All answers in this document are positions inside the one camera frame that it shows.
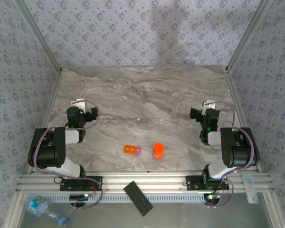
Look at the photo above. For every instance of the clear plastic water bottle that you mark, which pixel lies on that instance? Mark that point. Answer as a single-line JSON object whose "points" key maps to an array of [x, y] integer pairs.
{"points": [[38, 209]]}

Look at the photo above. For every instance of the aluminium slotted base rail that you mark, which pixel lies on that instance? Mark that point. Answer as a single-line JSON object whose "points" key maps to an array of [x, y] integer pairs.
{"points": [[156, 180]]}

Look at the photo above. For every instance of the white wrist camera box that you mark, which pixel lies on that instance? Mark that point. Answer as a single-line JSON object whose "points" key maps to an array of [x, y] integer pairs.
{"points": [[209, 104], [78, 103]]}

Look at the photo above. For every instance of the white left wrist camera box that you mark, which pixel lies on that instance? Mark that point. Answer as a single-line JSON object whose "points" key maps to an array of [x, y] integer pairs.
{"points": [[78, 103]]}

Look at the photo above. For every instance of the black round disc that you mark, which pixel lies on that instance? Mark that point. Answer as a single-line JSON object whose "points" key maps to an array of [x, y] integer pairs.
{"points": [[79, 204], [213, 202]]}

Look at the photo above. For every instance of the aluminium side rail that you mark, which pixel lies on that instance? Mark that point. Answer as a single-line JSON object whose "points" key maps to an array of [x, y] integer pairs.
{"points": [[54, 92], [234, 92]]}

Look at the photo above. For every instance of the clear plastic package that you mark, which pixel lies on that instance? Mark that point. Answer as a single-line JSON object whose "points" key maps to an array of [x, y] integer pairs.
{"points": [[250, 190]]}

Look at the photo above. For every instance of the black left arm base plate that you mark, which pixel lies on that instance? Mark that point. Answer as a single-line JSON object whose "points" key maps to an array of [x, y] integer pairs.
{"points": [[90, 183]]}

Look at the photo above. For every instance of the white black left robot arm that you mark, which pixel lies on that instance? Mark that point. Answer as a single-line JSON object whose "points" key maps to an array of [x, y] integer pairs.
{"points": [[47, 154]]}

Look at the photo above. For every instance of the small circuit board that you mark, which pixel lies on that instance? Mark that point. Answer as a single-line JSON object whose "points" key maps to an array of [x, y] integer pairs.
{"points": [[77, 196], [215, 197]]}

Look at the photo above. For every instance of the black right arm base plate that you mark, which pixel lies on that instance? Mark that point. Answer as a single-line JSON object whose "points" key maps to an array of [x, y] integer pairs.
{"points": [[194, 184]]}

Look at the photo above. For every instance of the aluminium frame post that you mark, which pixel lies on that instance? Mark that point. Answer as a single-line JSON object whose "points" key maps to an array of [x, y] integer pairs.
{"points": [[40, 35], [246, 35]]}

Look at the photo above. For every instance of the black ridged bar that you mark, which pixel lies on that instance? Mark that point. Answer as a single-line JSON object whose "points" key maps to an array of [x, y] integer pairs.
{"points": [[137, 198]]}

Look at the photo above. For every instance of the orange pink pill organizer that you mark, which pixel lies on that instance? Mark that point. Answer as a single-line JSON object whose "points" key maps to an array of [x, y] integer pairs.
{"points": [[131, 150]]}

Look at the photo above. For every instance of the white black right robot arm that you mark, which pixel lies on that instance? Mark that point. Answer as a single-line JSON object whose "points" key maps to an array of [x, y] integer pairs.
{"points": [[240, 154]]}

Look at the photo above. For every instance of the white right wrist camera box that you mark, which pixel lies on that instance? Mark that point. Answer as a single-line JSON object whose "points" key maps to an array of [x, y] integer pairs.
{"points": [[209, 104]]}

